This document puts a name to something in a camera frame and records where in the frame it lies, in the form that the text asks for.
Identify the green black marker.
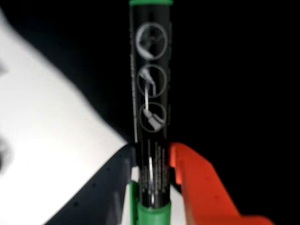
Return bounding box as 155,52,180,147
127,0,174,225

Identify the black fabric bag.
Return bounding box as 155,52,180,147
0,0,300,225

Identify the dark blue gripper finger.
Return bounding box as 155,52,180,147
44,144,138,225

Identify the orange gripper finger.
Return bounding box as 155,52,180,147
168,141,275,225

